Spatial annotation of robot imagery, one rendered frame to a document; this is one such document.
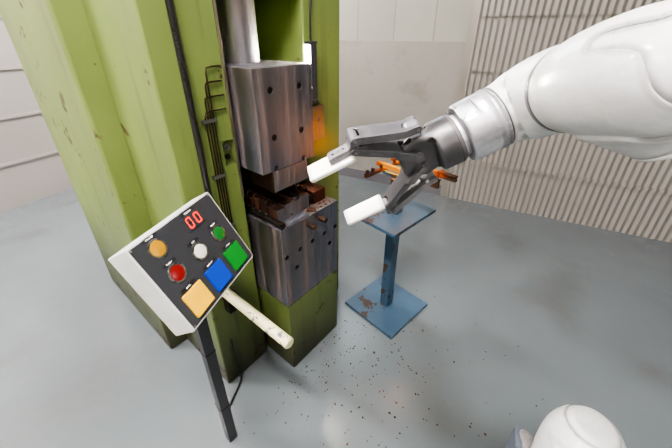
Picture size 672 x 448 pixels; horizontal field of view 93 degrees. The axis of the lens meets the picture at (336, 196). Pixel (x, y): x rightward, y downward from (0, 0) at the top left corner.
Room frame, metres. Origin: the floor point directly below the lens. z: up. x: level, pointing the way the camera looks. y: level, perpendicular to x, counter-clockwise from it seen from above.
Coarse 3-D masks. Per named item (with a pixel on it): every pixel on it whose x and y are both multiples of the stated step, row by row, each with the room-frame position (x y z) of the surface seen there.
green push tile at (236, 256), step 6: (234, 246) 0.87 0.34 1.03; (240, 246) 0.89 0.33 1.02; (228, 252) 0.84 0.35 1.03; (234, 252) 0.86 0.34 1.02; (240, 252) 0.87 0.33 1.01; (228, 258) 0.82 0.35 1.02; (234, 258) 0.84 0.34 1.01; (240, 258) 0.86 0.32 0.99; (246, 258) 0.88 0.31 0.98; (234, 264) 0.82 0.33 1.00; (240, 264) 0.84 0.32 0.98
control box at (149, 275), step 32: (160, 224) 0.76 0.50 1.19; (192, 224) 0.82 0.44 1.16; (224, 224) 0.91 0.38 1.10; (128, 256) 0.62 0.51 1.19; (160, 256) 0.67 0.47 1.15; (192, 256) 0.74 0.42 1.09; (224, 256) 0.82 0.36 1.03; (160, 288) 0.62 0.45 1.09; (224, 288) 0.74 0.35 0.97; (192, 320) 0.61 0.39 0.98
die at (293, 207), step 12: (264, 192) 1.37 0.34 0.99; (276, 192) 1.35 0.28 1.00; (300, 192) 1.36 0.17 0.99; (252, 204) 1.31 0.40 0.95; (264, 204) 1.26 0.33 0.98; (276, 204) 1.26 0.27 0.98; (288, 204) 1.25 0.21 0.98; (300, 204) 1.31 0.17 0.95; (276, 216) 1.21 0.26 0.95; (288, 216) 1.25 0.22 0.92
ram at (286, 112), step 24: (240, 72) 1.20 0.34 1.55; (264, 72) 1.21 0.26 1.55; (288, 72) 1.29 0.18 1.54; (240, 96) 1.22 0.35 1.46; (264, 96) 1.20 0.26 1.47; (288, 96) 1.29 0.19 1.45; (240, 120) 1.23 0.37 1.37; (264, 120) 1.19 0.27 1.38; (288, 120) 1.28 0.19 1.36; (312, 120) 1.39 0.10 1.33; (240, 144) 1.24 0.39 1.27; (264, 144) 1.18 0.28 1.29; (288, 144) 1.27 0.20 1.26; (312, 144) 1.39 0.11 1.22; (264, 168) 1.17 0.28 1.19
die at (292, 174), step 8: (304, 160) 1.34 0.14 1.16; (240, 168) 1.35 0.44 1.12; (288, 168) 1.27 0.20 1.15; (296, 168) 1.30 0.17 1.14; (304, 168) 1.34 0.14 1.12; (248, 176) 1.31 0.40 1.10; (256, 176) 1.28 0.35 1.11; (264, 176) 1.24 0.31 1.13; (272, 176) 1.21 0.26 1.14; (280, 176) 1.23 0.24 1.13; (288, 176) 1.26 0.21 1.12; (296, 176) 1.30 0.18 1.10; (304, 176) 1.34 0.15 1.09; (256, 184) 1.28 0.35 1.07; (264, 184) 1.24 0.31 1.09; (272, 184) 1.21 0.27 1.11; (280, 184) 1.23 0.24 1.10; (288, 184) 1.26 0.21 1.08
